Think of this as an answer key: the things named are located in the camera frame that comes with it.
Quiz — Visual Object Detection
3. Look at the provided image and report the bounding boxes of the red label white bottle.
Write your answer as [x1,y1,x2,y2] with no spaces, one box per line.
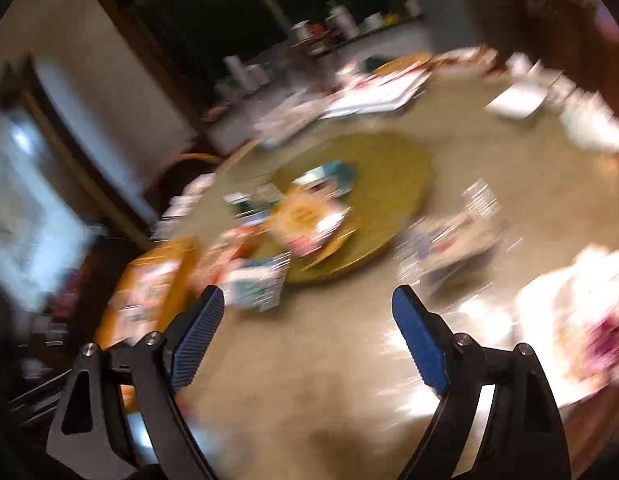
[249,62,269,92]

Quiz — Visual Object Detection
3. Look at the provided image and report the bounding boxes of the yellow red-label cracker packet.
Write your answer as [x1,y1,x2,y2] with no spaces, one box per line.
[268,189,351,257]

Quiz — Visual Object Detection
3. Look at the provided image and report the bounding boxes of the white paper roll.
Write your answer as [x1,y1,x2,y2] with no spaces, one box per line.
[224,55,251,93]

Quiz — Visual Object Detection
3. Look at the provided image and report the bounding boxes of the white spray bottle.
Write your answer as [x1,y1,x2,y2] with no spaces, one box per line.
[333,4,356,37]

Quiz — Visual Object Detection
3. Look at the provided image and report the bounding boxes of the bright white plastic bag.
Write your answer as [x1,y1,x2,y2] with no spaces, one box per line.
[513,244,619,403]

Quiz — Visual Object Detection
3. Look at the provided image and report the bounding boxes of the blurred striped snack packets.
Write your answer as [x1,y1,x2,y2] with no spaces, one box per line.
[395,179,501,283]

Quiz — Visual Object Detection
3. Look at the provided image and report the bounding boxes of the heap of white sachets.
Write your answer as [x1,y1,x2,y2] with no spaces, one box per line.
[158,174,216,223]

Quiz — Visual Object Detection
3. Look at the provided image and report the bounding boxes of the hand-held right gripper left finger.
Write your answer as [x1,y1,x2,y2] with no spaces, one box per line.
[46,285,225,480]

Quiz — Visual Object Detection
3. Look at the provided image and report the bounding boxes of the dark framed window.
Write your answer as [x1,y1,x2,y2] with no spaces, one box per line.
[92,0,425,128]

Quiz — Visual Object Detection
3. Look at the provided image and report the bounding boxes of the green white snack packet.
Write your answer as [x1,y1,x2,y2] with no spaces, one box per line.
[223,254,291,312]

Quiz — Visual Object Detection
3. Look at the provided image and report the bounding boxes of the orange snack packet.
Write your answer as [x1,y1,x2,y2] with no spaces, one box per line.
[198,226,251,287]

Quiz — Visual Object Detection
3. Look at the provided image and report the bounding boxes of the white paper box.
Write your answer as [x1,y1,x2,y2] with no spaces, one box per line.
[483,81,546,120]

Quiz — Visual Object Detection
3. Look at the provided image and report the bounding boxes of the gold turntable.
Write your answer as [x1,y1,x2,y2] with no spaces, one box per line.
[259,131,436,287]

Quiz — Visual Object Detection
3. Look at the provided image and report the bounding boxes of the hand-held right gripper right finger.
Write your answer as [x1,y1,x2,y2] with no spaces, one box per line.
[391,285,571,480]

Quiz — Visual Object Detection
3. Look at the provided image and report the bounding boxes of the round-back wooden chair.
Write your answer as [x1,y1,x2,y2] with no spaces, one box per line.
[156,151,225,211]

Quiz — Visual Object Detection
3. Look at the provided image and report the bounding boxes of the white flat tray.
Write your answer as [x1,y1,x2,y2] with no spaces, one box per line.
[323,66,431,117]

